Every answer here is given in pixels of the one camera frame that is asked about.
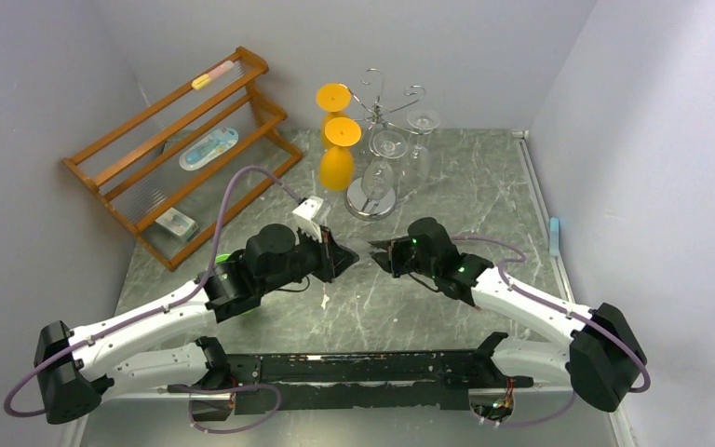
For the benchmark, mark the chrome wire wine glass rack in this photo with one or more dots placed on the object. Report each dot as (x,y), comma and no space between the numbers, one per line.
(379,117)

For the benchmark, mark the light blue wall clip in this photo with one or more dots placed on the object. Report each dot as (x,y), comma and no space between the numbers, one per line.
(554,237)

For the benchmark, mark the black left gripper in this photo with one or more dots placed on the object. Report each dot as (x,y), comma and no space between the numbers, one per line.
(334,260)

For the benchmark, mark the orange plastic goblet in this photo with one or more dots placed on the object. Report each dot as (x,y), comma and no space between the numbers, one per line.
(332,99)
(337,165)

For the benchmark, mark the orange plastic goblet front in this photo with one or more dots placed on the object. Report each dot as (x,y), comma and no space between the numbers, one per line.
(337,165)

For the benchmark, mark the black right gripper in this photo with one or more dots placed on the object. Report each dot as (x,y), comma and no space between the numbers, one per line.
(397,260)

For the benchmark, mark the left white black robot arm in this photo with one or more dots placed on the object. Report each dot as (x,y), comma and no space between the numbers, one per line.
(81,362)

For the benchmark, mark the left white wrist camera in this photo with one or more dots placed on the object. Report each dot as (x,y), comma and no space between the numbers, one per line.
(311,215)

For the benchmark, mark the small white box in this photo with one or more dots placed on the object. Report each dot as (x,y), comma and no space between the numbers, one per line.
(178,224)

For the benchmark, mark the clear wine glass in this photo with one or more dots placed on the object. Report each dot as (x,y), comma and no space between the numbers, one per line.
(417,162)
(379,178)

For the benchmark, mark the blue white blister pack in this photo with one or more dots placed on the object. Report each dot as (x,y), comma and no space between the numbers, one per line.
(208,148)

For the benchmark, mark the orange wooden shelf rack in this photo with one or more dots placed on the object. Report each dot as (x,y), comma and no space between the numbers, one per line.
(134,172)

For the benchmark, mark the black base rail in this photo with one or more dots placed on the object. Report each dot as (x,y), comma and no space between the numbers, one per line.
(395,379)

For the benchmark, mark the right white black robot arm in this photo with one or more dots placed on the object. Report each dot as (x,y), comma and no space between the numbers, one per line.
(593,350)

